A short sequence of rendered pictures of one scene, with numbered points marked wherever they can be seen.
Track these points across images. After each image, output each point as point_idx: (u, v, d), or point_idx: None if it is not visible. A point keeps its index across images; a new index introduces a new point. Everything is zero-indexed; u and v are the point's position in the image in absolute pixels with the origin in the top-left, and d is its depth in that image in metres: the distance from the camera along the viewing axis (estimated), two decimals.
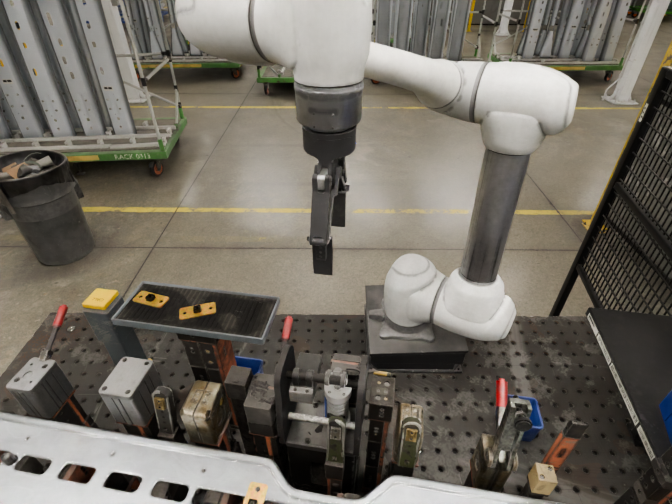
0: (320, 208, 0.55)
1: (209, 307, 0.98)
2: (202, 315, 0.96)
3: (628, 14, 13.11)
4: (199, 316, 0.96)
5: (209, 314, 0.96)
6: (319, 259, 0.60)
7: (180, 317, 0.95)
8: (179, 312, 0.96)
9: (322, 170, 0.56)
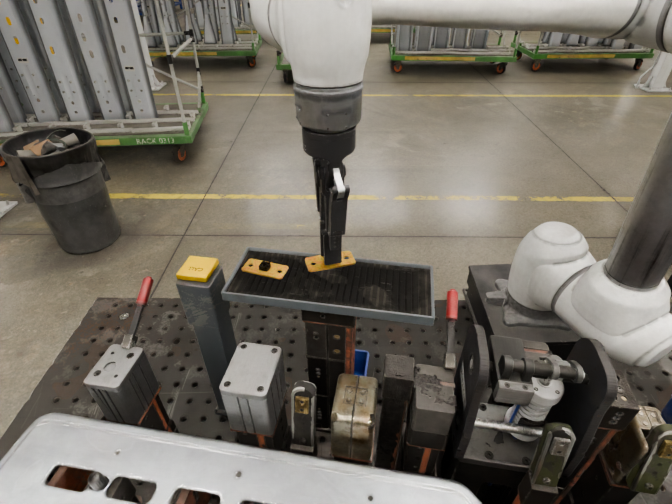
0: (339, 211, 0.59)
1: (344, 257, 0.71)
2: (339, 266, 0.69)
3: None
4: (335, 267, 0.69)
5: (348, 265, 0.70)
6: (333, 249, 0.66)
7: (310, 269, 0.68)
8: (306, 262, 0.70)
9: (335, 176, 0.56)
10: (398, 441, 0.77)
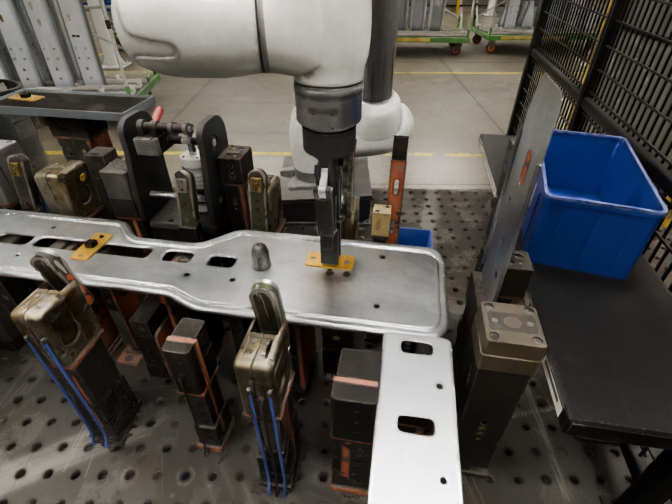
0: (324, 212, 0.58)
1: (345, 261, 0.71)
2: (334, 268, 0.69)
3: None
4: (330, 268, 0.69)
5: (344, 269, 0.69)
6: (326, 249, 0.66)
7: (306, 263, 0.70)
8: (307, 256, 0.71)
9: (322, 176, 0.56)
10: None
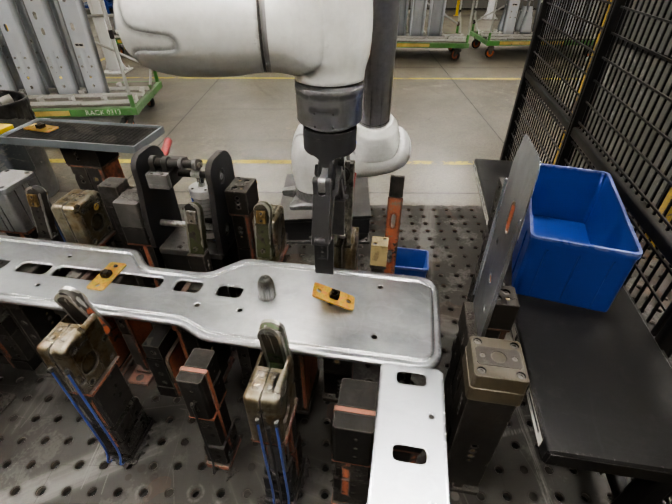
0: (321, 210, 0.56)
1: (347, 299, 0.77)
2: (338, 305, 0.74)
3: None
4: (334, 304, 0.74)
5: (346, 308, 0.75)
6: (321, 259, 0.62)
7: (313, 294, 0.74)
8: (313, 286, 0.75)
9: (322, 171, 0.56)
10: None
